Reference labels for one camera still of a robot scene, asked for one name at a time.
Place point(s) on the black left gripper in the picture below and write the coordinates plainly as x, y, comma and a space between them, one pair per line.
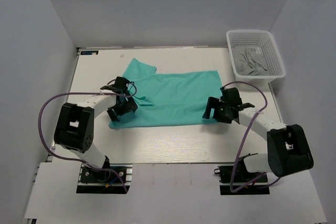
129, 105

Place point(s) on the blue label sticker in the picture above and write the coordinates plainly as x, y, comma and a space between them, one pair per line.
89, 52

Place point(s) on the teal green t shirt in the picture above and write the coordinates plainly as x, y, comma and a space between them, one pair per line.
168, 99

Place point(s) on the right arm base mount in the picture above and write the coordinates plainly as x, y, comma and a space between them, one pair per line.
241, 177

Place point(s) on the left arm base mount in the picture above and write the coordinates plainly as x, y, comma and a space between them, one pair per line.
91, 181

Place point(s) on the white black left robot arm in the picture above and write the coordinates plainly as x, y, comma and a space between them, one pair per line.
75, 127

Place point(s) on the white plastic mesh basket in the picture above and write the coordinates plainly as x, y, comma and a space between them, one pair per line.
263, 42

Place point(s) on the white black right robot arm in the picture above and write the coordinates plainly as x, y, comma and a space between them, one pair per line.
288, 151

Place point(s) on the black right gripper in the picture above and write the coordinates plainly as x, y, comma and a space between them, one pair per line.
214, 103

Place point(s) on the grey t shirt in basket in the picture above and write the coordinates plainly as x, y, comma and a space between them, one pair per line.
248, 62

